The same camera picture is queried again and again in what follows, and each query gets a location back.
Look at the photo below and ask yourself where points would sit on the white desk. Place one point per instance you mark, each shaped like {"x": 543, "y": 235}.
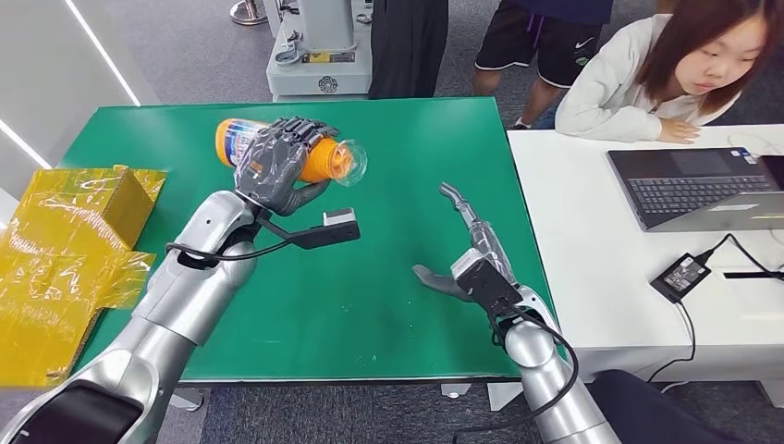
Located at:
{"x": 600, "y": 294}

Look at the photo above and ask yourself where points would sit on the person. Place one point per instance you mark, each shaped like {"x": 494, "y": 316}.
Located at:
{"x": 612, "y": 92}
{"x": 407, "y": 49}
{"x": 539, "y": 43}

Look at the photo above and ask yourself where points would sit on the orange bottle with clear cap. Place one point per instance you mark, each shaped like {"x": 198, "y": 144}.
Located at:
{"x": 230, "y": 141}

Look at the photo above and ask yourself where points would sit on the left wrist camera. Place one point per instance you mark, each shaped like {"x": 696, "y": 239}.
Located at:
{"x": 331, "y": 233}

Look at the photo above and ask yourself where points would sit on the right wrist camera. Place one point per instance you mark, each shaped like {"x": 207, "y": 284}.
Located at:
{"x": 490, "y": 288}

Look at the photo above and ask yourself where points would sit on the dark grey laptop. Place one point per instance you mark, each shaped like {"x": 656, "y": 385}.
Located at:
{"x": 692, "y": 187}

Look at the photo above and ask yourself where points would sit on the black flat strip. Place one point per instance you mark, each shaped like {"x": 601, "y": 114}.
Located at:
{"x": 753, "y": 274}

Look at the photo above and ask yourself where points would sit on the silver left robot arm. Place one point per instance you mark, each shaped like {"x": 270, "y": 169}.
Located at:
{"x": 184, "y": 294}

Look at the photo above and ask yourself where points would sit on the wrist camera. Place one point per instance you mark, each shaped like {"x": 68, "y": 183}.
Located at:
{"x": 490, "y": 288}
{"x": 331, "y": 233}

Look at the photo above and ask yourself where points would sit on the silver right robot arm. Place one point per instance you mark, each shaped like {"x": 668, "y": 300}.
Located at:
{"x": 551, "y": 392}

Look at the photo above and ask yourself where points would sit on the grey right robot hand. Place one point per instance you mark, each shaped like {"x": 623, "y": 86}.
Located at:
{"x": 487, "y": 239}

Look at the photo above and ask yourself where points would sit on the yellow cardboard box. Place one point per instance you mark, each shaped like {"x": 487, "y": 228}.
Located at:
{"x": 61, "y": 263}

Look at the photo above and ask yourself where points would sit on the black power adapter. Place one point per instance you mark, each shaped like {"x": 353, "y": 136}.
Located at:
{"x": 683, "y": 277}

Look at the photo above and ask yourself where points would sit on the grey robot stand base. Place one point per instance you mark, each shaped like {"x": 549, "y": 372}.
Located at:
{"x": 318, "y": 80}

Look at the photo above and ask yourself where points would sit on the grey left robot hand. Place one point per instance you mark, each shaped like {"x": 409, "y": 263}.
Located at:
{"x": 269, "y": 165}

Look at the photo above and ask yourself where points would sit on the green topped table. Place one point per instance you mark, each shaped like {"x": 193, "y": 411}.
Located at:
{"x": 367, "y": 306}

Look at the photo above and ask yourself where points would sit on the metal stanchion base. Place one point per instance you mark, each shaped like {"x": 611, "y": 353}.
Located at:
{"x": 248, "y": 13}

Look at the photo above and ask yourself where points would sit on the dark blue chair seat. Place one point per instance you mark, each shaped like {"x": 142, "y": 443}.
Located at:
{"x": 649, "y": 410}

